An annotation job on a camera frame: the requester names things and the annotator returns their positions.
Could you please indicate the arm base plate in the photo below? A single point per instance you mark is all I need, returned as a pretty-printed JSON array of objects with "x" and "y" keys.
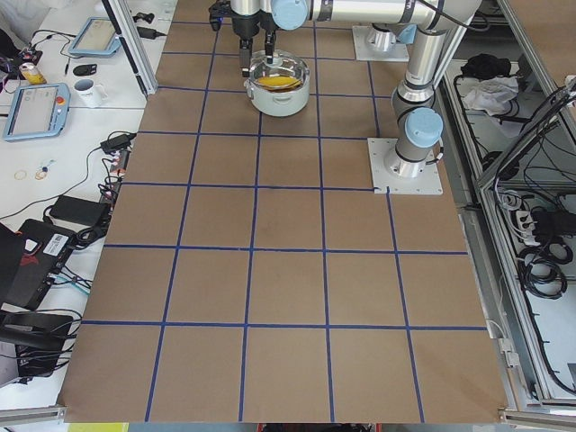
[
  {"x": 378, "y": 44},
  {"x": 393, "y": 175}
]

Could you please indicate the blue teach pendant far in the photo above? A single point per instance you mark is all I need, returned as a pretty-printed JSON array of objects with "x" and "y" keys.
[{"x": 97, "y": 38}]

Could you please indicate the black laptop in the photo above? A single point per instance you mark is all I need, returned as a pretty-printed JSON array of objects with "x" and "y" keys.
[{"x": 30, "y": 257}]

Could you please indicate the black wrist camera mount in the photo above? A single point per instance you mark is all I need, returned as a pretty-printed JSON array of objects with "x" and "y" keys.
[{"x": 218, "y": 11}]

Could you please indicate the white mug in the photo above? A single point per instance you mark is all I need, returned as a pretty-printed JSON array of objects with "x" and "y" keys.
[{"x": 92, "y": 94}]

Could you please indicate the pale green electric pot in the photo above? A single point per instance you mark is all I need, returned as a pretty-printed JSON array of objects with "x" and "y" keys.
[{"x": 281, "y": 104}]

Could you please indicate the yellow corn cob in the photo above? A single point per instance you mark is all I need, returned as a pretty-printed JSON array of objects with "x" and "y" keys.
[{"x": 278, "y": 83}]

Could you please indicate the blue teach pendant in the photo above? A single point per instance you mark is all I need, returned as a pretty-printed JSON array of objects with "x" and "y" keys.
[
  {"x": 97, "y": 38},
  {"x": 37, "y": 111}
]

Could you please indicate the black power adapter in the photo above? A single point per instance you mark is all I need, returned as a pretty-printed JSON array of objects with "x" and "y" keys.
[{"x": 117, "y": 143}]

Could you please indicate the glass pot lid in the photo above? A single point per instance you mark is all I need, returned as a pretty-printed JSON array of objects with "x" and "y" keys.
[{"x": 284, "y": 64}]

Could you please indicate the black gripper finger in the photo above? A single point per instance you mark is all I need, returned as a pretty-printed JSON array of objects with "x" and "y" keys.
[
  {"x": 244, "y": 56},
  {"x": 269, "y": 46}
]

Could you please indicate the blue teach pendant near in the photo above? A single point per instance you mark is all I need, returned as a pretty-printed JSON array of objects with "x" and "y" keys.
[{"x": 37, "y": 111}]

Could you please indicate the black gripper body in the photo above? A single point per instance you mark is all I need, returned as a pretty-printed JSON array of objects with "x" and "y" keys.
[{"x": 246, "y": 27}]

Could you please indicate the aluminium frame post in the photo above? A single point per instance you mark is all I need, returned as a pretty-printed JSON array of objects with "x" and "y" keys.
[{"x": 119, "y": 13}]

